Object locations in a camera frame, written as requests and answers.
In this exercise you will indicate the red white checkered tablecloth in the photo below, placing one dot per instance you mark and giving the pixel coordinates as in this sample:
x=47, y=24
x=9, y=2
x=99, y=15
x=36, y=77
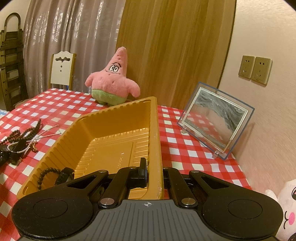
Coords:
x=60, y=108

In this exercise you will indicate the golden plastic tray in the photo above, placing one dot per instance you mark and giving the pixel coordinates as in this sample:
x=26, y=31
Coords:
x=109, y=139

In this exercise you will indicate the dark folding rack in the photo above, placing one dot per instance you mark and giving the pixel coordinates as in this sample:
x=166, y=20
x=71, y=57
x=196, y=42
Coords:
x=12, y=65

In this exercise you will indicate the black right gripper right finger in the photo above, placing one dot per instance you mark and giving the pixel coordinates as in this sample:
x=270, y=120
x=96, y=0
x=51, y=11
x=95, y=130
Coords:
x=193, y=189

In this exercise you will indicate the framed sand art picture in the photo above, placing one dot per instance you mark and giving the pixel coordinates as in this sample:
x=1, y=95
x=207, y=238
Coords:
x=216, y=119

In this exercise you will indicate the golden brown curtain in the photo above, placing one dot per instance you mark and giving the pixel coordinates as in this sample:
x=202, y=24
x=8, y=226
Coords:
x=174, y=45

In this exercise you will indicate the beige double wall socket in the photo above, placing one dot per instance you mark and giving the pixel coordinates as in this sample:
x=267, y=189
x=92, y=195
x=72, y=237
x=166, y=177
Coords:
x=257, y=69

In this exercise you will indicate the pink starfish plush toy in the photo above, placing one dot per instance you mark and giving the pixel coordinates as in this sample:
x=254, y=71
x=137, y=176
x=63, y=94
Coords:
x=110, y=85

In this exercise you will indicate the white plush toy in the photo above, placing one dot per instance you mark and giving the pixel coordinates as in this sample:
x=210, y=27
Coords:
x=287, y=200

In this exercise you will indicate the black hair clip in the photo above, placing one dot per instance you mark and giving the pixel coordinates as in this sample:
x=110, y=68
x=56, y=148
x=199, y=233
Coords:
x=11, y=153

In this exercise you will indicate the grey sheer curtain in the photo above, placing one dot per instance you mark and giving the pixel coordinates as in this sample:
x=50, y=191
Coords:
x=87, y=28

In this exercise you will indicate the white wooden chair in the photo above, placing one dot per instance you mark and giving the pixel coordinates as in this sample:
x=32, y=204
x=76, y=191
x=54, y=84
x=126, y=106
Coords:
x=62, y=69

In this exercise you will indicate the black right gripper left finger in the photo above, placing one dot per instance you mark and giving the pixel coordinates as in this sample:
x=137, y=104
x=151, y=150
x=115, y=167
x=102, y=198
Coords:
x=105, y=190

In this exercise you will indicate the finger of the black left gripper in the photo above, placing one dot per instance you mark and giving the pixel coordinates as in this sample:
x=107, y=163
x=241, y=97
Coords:
x=67, y=174

